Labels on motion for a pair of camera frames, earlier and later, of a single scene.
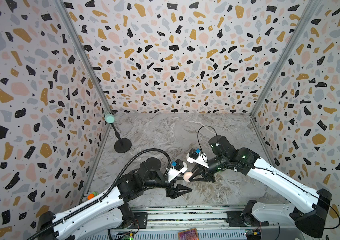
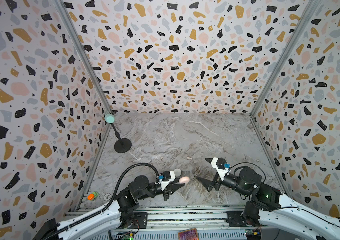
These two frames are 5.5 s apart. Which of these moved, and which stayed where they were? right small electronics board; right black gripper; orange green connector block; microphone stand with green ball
Moved: right black gripper
Stayed: microphone stand with green ball; right small electronics board; orange green connector block
